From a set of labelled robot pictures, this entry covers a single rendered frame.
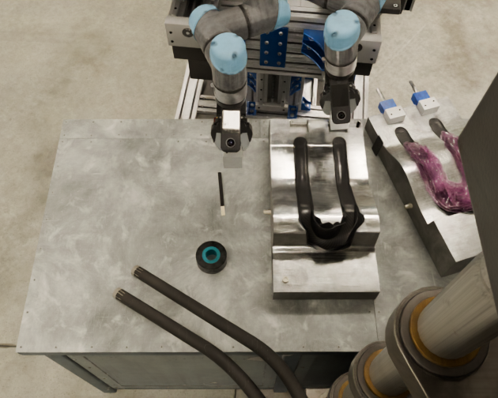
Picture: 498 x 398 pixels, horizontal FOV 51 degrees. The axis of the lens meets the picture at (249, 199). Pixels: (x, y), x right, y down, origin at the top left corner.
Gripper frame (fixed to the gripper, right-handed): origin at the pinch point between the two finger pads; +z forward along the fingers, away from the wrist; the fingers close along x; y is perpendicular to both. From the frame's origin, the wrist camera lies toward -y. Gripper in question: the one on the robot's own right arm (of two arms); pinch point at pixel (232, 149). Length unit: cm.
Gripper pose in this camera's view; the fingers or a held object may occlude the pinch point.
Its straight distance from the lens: 137.6
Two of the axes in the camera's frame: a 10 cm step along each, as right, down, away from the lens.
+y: 0.0, -8.8, 4.7
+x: -10.0, 0.0, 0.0
